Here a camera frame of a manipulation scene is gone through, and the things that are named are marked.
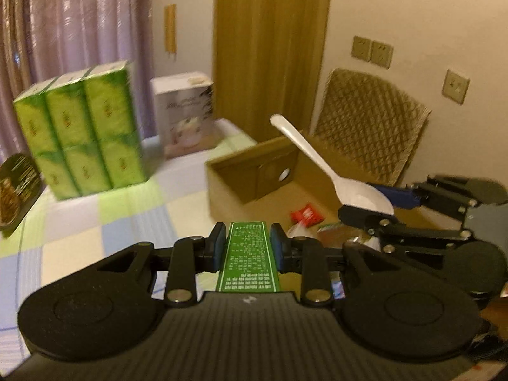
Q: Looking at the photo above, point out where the wooden door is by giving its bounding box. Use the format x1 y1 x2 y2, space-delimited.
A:
212 0 333 144

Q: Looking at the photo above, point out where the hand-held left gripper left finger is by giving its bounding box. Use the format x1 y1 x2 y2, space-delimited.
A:
97 222 228 307

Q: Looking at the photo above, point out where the white plastic spoon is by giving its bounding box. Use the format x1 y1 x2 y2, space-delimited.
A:
270 114 395 216

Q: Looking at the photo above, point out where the white humidifier box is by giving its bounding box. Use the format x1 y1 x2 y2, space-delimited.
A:
150 72 217 160

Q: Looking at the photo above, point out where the red packet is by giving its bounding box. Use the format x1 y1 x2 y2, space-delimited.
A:
290 204 324 227

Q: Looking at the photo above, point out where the pack of green tissue packets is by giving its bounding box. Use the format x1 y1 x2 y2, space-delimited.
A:
13 60 150 201

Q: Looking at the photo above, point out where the beige wall data socket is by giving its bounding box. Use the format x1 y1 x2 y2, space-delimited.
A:
442 69 471 105

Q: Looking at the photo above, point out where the green and white box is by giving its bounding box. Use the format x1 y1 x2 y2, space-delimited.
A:
216 220 282 293

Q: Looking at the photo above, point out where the cardboard box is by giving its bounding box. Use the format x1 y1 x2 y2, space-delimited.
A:
205 129 469 247

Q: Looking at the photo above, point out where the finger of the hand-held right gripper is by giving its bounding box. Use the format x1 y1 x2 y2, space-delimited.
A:
367 180 478 224
338 204 474 255

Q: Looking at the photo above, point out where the checked cloth covered desktop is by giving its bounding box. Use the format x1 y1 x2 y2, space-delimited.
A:
0 119 259 350

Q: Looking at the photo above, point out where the dark oval food tray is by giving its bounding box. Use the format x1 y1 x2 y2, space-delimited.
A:
0 153 43 233

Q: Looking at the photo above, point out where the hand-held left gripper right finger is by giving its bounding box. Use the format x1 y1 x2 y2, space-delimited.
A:
270 223 402 307

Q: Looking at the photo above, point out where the quilted beige chair cushion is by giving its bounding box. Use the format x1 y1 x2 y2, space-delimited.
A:
313 67 432 187

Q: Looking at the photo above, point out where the wooden wall hanging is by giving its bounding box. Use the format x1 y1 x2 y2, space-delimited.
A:
164 4 177 61

